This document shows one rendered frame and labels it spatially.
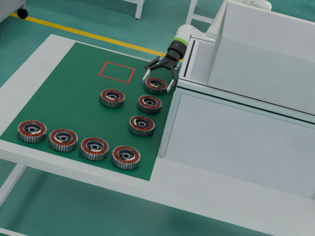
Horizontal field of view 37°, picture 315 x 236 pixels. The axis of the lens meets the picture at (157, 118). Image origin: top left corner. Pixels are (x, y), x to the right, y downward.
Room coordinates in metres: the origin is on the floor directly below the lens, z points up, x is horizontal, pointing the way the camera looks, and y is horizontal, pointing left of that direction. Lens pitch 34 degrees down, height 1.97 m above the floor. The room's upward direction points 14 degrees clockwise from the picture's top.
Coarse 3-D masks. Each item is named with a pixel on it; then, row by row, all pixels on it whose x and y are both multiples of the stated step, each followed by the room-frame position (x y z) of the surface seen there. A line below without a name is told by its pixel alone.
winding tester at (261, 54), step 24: (240, 24) 1.70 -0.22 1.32; (264, 24) 1.77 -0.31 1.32; (288, 24) 1.83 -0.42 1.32; (312, 24) 1.90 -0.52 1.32; (216, 48) 1.68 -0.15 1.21; (240, 48) 1.54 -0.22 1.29; (264, 48) 1.54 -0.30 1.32; (288, 48) 1.59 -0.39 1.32; (312, 48) 1.65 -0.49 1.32; (216, 72) 1.55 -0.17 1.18; (240, 72) 1.54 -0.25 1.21; (264, 72) 1.54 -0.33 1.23; (288, 72) 1.54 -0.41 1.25; (312, 72) 1.53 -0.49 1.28; (264, 96) 1.54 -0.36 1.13; (288, 96) 1.53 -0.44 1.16; (312, 96) 1.53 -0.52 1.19
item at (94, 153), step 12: (24, 132) 1.43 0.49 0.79; (36, 132) 1.44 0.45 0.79; (60, 132) 1.49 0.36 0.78; (72, 132) 1.50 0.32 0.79; (60, 144) 1.41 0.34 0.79; (72, 144) 1.43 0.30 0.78; (84, 144) 1.44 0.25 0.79; (96, 144) 1.49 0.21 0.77; (84, 156) 1.40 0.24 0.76; (96, 156) 1.40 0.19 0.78; (132, 156) 1.47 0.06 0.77; (120, 168) 1.39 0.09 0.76; (132, 168) 1.41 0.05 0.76
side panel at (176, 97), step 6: (174, 96) 1.53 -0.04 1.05; (180, 96) 1.53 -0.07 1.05; (174, 102) 1.54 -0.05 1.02; (174, 108) 1.54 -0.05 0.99; (168, 114) 1.53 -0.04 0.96; (174, 114) 1.53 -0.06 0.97; (168, 120) 1.53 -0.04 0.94; (168, 126) 1.54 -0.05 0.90; (168, 132) 1.53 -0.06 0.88; (162, 138) 1.53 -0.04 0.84; (168, 138) 1.53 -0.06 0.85; (162, 144) 1.53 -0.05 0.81; (162, 150) 1.54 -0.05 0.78; (162, 156) 1.53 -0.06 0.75
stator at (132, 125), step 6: (132, 120) 1.68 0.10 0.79; (138, 120) 1.71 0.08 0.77; (144, 120) 1.71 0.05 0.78; (150, 120) 1.71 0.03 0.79; (132, 126) 1.64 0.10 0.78; (138, 126) 1.65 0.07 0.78; (144, 126) 1.68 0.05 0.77; (150, 126) 1.67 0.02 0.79; (132, 132) 1.64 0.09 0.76; (138, 132) 1.63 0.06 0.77; (144, 132) 1.63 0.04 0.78; (150, 132) 1.65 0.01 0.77
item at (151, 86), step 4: (148, 80) 2.05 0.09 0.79; (152, 80) 2.07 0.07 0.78; (156, 80) 2.08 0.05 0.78; (160, 80) 2.09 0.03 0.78; (148, 84) 2.01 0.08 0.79; (152, 84) 2.06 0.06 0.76; (156, 84) 2.06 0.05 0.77; (160, 84) 2.07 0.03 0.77; (164, 84) 2.05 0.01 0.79; (148, 88) 2.00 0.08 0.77; (152, 88) 2.00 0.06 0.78; (156, 88) 2.00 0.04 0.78; (160, 88) 2.00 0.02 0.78; (164, 88) 2.02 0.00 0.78; (152, 92) 1.99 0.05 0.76; (156, 92) 1.99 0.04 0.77; (160, 92) 2.00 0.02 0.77; (164, 92) 2.02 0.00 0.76
